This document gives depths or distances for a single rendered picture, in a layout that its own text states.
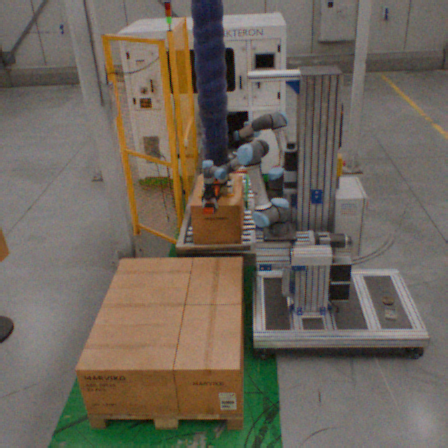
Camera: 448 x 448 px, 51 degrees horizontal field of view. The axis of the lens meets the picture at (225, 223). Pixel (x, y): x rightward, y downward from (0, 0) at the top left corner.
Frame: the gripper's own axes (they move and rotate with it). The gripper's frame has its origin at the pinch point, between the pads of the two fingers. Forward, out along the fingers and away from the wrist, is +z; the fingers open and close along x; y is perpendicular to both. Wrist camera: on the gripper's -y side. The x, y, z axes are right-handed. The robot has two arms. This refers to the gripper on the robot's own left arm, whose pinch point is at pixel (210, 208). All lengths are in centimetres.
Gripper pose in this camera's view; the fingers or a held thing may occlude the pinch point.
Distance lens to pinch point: 343.1
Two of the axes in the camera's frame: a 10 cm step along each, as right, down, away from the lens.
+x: -10.0, 0.0, 0.8
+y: 0.7, -5.0, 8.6
